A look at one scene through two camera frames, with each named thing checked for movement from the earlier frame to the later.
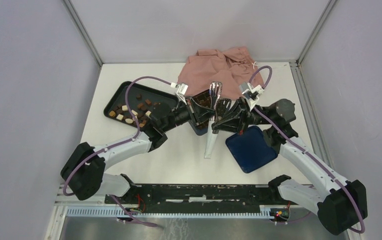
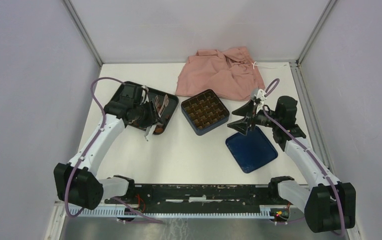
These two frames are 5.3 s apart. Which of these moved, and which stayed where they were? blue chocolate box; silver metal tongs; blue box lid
Moved: silver metal tongs
Stayed: blue chocolate box; blue box lid
